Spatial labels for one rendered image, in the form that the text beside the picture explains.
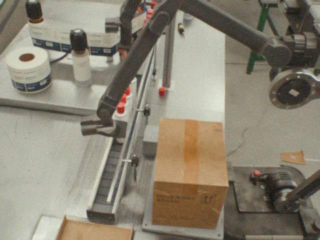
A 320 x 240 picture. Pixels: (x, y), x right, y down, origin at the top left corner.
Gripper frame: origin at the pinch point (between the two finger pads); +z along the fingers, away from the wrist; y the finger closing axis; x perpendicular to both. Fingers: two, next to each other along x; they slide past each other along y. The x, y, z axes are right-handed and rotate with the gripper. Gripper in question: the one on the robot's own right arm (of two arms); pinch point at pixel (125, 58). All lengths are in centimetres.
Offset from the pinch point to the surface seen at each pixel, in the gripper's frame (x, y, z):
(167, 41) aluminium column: 20.0, -3.7, -10.3
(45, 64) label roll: -37.7, 11.8, 1.7
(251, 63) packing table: 93, -143, 87
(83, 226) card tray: 1, 85, 18
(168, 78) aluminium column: 22.6, -3.5, 11.9
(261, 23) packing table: 91, -143, 45
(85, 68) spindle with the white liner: -18.6, 8.9, 3.0
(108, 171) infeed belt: 5, 62, 13
